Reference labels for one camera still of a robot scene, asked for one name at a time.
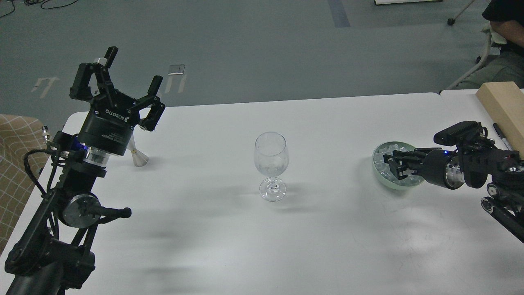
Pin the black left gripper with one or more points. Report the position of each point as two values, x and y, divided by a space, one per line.
109 124

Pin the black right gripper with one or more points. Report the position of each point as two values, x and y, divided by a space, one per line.
434 165

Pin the steel double jigger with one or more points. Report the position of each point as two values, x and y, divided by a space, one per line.
139 159

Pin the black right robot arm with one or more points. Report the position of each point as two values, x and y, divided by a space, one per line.
475 162

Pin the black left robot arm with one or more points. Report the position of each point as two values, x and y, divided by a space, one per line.
54 252

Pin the green bowl of ice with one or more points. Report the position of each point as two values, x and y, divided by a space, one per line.
382 171

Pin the clear wine glass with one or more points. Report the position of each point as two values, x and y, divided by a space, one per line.
271 158

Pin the black marker pen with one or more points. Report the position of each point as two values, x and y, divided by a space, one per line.
502 136

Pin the beige checkered chair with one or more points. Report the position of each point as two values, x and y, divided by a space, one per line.
18 135

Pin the light wooden block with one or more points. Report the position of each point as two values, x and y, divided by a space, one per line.
504 102

